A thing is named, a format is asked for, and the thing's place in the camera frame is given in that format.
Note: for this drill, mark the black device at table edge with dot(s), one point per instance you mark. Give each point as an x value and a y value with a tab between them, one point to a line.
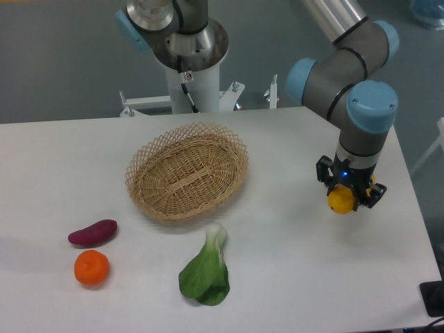
432	297

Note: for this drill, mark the woven wicker basket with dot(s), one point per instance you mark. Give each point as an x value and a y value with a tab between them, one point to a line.
187	171

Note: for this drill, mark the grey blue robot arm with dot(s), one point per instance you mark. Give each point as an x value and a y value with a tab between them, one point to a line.
191	46

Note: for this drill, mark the white frame at right edge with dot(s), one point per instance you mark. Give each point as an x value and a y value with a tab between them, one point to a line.
438	142

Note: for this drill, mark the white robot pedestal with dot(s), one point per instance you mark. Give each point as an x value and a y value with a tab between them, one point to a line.
189	91

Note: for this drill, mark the yellow mango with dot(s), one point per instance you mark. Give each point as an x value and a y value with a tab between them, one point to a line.
341	200

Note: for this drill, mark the blue object top right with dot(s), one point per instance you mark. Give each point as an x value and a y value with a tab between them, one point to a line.
428	13

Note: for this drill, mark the purple sweet potato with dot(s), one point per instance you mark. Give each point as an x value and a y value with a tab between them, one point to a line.
95	234

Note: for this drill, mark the orange tangerine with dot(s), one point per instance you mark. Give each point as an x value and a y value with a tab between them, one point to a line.
91	268

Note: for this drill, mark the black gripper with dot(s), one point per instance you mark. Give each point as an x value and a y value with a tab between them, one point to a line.
365	192

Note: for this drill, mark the green bok choy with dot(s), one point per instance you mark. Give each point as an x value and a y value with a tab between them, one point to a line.
205	278

